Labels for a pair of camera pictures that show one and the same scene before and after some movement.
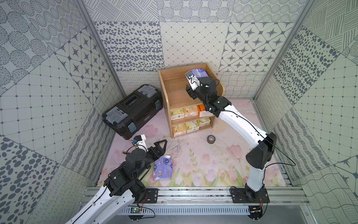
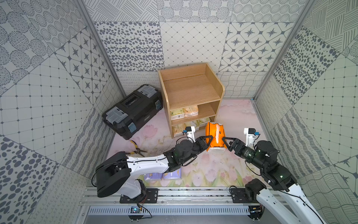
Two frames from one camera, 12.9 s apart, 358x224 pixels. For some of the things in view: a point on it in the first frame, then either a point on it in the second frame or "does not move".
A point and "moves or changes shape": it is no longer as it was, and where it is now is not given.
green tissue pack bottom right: [203, 122] does not move
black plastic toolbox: [126, 118] does not move
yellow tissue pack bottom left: [178, 129] does not move
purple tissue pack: [200, 73] -> [175, 175]
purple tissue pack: [162, 168] moves or changes shape
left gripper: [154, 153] -> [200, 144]
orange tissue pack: [202, 112] -> [216, 131]
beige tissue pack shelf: [191, 111] does not move
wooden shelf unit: [186, 114] does not move
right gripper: [192, 93] -> [233, 144]
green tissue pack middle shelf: [177, 114] does not move
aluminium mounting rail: [279, 196] does not move
